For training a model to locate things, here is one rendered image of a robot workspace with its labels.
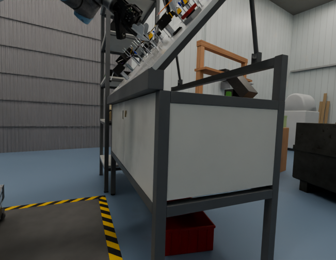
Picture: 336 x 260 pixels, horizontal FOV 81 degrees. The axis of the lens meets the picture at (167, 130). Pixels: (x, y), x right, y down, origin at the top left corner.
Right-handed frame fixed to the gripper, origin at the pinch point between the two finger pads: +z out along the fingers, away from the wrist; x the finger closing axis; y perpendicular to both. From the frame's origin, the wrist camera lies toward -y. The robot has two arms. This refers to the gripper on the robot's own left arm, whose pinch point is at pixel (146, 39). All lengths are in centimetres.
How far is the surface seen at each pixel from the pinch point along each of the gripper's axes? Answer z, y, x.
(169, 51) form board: 17.9, 15.6, -20.8
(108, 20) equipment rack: -67, -51, 63
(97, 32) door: -207, -211, 237
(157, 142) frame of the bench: 36, -2, -38
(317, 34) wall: 203, -35, 925
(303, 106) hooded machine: 222, -97, 411
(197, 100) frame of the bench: 36.0, 8.8, -19.8
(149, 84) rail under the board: 21.3, 8.2, -31.0
